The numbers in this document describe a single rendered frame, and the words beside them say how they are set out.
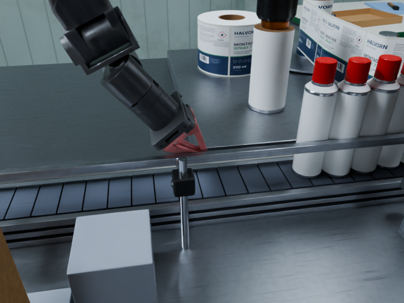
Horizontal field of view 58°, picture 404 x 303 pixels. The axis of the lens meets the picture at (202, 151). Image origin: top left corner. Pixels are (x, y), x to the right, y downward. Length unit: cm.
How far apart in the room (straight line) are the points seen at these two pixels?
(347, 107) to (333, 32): 41
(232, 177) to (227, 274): 18
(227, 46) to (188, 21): 252
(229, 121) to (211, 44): 31
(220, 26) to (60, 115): 49
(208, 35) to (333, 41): 33
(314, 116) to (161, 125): 24
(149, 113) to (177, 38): 306
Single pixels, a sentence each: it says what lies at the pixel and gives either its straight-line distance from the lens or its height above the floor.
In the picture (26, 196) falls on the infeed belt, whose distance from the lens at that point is 67.
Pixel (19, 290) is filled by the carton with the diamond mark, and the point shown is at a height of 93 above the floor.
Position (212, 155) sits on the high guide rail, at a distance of 56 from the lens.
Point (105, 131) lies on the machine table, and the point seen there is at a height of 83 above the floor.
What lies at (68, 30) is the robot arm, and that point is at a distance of 49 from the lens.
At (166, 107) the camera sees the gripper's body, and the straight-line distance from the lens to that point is 54.
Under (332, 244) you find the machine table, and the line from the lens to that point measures 63.
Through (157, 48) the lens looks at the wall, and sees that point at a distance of 356.
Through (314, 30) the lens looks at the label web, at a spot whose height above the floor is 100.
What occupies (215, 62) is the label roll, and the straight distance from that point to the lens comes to 109.
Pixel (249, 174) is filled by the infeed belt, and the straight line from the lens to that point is 66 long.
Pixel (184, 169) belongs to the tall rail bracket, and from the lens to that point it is 49.
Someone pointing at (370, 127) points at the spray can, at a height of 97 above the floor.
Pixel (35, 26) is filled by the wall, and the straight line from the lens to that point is 348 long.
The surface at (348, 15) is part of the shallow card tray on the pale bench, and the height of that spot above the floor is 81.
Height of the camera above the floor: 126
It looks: 32 degrees down
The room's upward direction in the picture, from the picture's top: straight up
